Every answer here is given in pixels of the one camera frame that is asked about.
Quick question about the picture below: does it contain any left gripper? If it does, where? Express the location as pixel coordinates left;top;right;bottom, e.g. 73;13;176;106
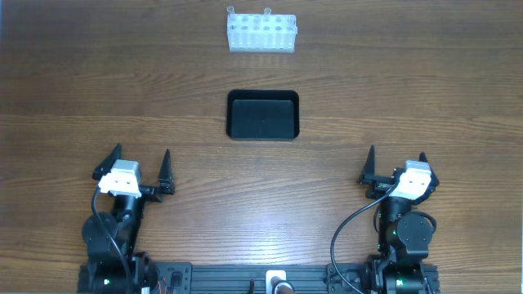
92;142;177;203

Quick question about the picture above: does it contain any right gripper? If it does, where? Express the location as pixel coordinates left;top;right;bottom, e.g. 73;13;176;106
356;144;441;201

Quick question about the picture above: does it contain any black tray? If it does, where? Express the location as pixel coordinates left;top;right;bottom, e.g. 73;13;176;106
226;89;301;142

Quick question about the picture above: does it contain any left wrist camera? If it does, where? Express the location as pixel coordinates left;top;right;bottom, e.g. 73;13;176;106
97;159;143;199

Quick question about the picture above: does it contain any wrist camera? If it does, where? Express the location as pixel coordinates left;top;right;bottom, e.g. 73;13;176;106
390;159;433;201
97;159;143;199

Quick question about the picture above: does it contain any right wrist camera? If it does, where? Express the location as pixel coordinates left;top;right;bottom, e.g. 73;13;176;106
390;159;433;201

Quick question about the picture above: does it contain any black cable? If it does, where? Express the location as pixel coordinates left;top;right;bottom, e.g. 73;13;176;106
329;183;400;294
90;186;134;294

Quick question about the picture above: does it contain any mounting rail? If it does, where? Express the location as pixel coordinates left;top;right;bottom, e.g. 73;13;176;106
77;261;441;294

